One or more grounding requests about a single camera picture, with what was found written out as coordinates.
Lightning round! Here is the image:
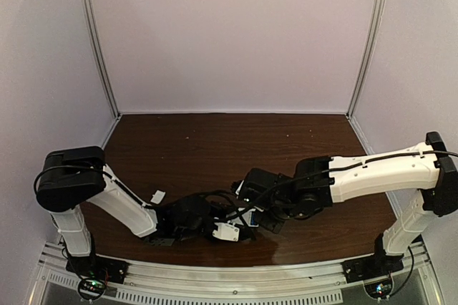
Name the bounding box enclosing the white battery cover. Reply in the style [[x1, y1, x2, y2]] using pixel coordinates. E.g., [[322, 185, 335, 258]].
[[150, 190, 165, 205]]

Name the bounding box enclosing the aluminium frame post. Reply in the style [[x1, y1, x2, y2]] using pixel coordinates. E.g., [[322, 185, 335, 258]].
[[346, 0, 386, 120], [82, 0, 121, 119]]

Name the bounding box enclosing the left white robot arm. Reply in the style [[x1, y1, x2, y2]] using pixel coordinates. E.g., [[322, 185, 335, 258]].
[[33, 146, 258, 258]]

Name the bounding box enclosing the white remote control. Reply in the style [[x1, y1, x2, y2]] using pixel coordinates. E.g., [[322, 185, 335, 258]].
[[229, 208, 256, 228]]

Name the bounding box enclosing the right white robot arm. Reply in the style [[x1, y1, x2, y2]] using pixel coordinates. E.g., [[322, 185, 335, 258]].
[[231, 132, 457, 259]]

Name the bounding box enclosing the front aluminium rail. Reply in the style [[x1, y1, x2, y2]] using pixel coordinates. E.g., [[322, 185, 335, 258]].
[[25, 242, 444, 304]]

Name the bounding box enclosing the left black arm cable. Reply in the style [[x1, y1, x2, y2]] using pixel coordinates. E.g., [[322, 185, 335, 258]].
[[33, 167, 258, 245]]

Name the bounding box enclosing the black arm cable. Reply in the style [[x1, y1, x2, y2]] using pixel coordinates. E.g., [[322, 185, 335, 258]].
[[33, 167, 258, 245], [214, 149, 458, 223]]

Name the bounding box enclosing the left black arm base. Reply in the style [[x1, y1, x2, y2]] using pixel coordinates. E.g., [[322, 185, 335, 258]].
[[66, 255, 129, 302]]

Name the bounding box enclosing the right aluminium frame post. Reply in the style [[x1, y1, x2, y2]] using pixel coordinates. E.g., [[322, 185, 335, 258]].
[[346, 0, 386, 120]]

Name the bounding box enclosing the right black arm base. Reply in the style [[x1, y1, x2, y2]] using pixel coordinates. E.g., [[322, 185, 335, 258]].
[[341, 253, 404, 301]]

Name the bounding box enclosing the left aluminium frame post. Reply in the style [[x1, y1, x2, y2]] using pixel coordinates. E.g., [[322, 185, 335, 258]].
[[82, 0, 121, 119]]

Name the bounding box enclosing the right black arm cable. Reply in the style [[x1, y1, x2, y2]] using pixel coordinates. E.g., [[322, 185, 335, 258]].
[[214, 149, 458, 223]]

